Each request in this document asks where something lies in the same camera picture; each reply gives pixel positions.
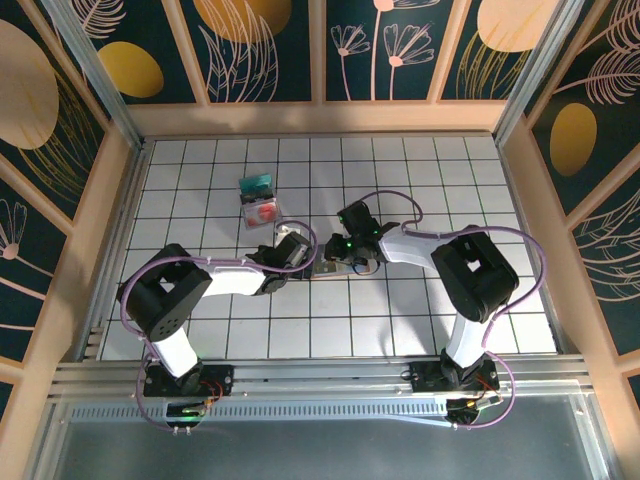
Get clear acrylic card stand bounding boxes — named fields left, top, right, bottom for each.
left=238, top=171, right=284, bottom=233

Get teal credit card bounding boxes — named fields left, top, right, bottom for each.
left=238, top=172, right=274, bottom=194

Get control board green light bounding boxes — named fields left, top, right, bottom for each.
left=166, top=401, right=207, bottom=427

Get grey metal sheet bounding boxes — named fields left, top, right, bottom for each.
left=47, top=419, right=601, bottom=480

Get aluminium front rail frame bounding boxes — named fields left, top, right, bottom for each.
left=47, top=355, right=599, bottom=401

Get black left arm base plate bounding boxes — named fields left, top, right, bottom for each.
left=143, top=363, right=236, bottom=398

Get grey slotted cable duct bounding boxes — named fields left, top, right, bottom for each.
left=67, top=399, right=454, bottom=425

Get aluminium side rail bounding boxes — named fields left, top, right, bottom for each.
left=74, top=139, right=151, bottom=362
left=497, top=141, right=572, bottom=355

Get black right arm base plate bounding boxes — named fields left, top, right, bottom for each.
left=408, top=359, right=502, bottom=401

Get control board orange wires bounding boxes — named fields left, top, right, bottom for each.
left=446, top=394, right=503, bottom=427

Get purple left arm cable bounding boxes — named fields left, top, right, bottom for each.
left=117, top=219, right=319, bottom=435

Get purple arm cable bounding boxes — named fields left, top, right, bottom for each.
left=117, top=219, right=319, bottom=435
left=367, top=191, right=546, bottom=432

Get aluminium corner post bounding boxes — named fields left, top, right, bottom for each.
left=38, top=0, right=150, bottom=151
left=492, top=0, right=587, bottom=146

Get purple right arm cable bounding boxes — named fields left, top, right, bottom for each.
left=367, top=191, right=546, bottom=432

